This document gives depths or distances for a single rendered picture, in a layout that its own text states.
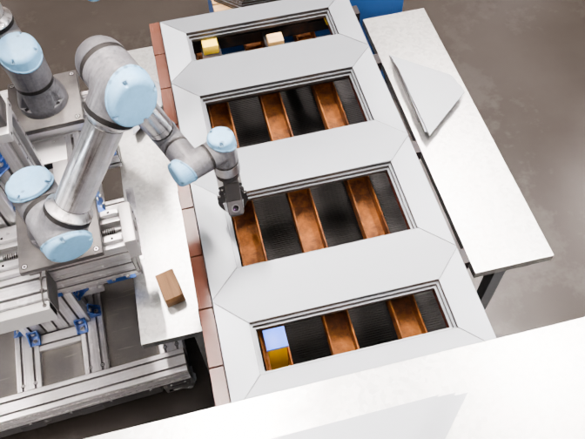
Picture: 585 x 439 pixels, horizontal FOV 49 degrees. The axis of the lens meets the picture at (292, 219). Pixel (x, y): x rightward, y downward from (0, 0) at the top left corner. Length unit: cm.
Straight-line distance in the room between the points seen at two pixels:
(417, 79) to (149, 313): 127
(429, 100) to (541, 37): 168
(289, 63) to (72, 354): 137
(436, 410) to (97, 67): 105
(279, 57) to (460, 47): 160
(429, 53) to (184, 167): 126
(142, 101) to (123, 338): 137
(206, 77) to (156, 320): 90
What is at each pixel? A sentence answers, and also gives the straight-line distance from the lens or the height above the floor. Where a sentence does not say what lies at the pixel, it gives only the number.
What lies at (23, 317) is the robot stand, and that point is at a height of 94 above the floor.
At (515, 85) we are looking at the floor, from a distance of 369.
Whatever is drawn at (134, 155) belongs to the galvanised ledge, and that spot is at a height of 68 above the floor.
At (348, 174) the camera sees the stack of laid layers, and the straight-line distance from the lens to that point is 212.
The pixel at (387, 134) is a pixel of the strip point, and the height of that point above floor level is 85.
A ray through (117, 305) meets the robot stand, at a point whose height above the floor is 21.
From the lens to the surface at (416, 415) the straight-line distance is 153.
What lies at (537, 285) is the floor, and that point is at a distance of 300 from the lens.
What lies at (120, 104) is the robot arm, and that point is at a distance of 139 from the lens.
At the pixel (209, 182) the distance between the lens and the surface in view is 210.
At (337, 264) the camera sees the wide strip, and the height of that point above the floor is 85.
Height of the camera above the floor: 253
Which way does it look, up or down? 57 degrees down
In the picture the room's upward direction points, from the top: 3 degrees counter-clockwise
